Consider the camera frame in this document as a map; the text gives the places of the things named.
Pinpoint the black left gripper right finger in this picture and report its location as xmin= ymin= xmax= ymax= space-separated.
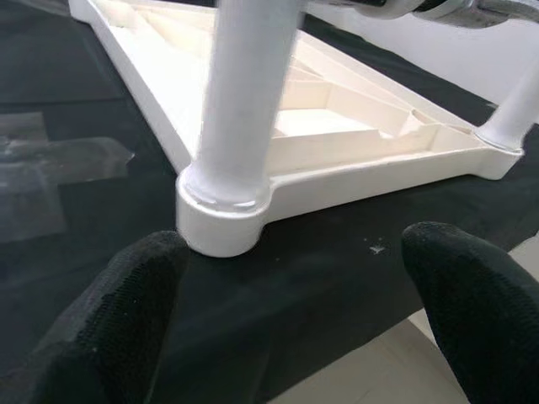
xmin=400 ymin=221 xmax=539 ymax=404

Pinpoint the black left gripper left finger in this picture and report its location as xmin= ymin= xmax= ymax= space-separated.
xmin=0 ymin=230 xmax=189 ymax=404

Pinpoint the white plastic children table top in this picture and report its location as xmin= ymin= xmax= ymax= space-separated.
xmin=67 ymin=0 xmax=526 ymax=258

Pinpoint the white plastic table leg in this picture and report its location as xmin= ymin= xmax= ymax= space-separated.
xmin=184 ymin=0 xmax=305 ymax=211
xmin=474 ymin=62 xmax=539 ymax=153

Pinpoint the clear tape patch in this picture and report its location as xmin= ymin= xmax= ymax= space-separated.
xmin=0 ymin=111 xmax=136 ymax=245

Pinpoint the black tablecloth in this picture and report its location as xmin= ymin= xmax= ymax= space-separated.
xmin=0 ymin=0 xmax=539 ymax=404

